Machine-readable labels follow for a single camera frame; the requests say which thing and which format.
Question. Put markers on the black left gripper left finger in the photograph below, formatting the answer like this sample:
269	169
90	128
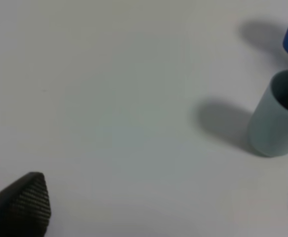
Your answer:
25	207

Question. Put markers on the green plastic cup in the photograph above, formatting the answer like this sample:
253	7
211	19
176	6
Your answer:
268	126

